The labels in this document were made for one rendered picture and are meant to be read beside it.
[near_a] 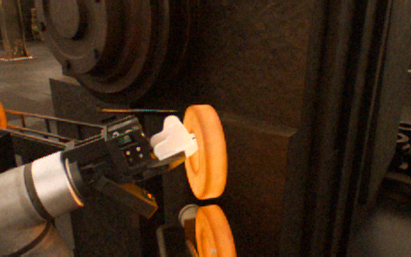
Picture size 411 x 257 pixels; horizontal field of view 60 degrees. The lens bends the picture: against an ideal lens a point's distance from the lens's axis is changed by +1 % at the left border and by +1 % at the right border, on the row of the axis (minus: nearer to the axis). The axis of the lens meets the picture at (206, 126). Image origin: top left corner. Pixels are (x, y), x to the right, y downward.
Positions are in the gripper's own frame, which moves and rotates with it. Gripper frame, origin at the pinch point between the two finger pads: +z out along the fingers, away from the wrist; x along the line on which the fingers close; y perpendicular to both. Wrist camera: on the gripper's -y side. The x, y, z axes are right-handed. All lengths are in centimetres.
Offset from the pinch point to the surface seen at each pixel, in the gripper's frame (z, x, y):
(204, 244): -5.1, 3.3, -22.6
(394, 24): 86, 52, -10
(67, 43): -17.5, 41.1, 17.9
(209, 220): -3.3, -1.4, -14.3
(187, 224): -6.7, 8.1, -20.4
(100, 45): -10.1, 28.8, 16.4
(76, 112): -28, 75, -8
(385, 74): 83, 54, -28
